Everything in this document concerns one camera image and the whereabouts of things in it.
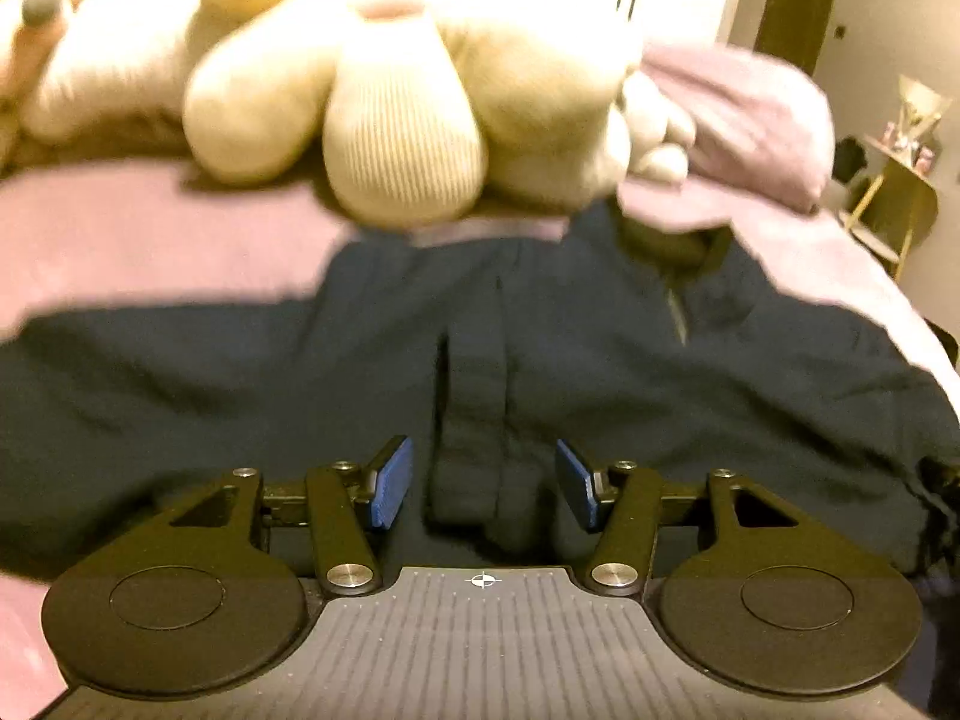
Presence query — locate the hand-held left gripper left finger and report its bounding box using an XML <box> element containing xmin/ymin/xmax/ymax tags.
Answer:
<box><xmin>161</xmin><ymin>434</ymin><xmax>415</xmax><ymax>596</ymax></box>

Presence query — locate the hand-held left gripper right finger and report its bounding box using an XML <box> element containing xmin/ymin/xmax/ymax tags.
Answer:
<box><xmin>553</xmin><ymin>437</ymin><xmax>808</xmax><ymax>598</ymax></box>

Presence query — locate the navy blue jacket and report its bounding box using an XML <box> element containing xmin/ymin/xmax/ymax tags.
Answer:
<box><xmin>0</xmin><ymin>202</ymin><xmax>960</xmax><ymax>595</ymax></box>

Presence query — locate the purple bed blanket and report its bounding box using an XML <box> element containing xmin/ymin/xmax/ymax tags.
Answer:
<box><xmin>0</xmin><ymin>162</ymin><xmax>960</xmax><ymax>720</ymax></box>

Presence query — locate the cream flower plush pillow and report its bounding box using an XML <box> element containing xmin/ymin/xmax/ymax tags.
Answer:
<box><xmin>22</xmin><ymin>0</ymin><xmax>647</xmax><ymax>227</ymax></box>

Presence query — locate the white plush toy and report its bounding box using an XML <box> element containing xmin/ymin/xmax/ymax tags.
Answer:
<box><xmin>613</xmin><ymin>73</ymin><xmax>700</xmax><ymax>185</ymax></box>

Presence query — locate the purple pillow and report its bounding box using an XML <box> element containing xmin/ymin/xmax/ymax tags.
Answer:
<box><xmin>616</xmin><ymin>43</ymin><xmax>836</xmax><ymax>232</ymax></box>

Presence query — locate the black cloth on bin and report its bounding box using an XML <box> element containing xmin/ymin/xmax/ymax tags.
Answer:
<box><xmin>831</xmin><ymin>136</ymin><xmax>868</xmax><ymax>184</ymax></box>

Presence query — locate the yellow side table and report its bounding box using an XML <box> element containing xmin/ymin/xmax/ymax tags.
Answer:
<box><xmin>838</xmin><ymin>133</ymin><xmax>941</xmax><ymax>265</ymax></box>

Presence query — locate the wrapped bouquet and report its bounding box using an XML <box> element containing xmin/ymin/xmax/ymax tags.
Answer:
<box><xmin>896</xmin><ymin>73</ymin><xmax>952</xmax><ymax>145</ymax></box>

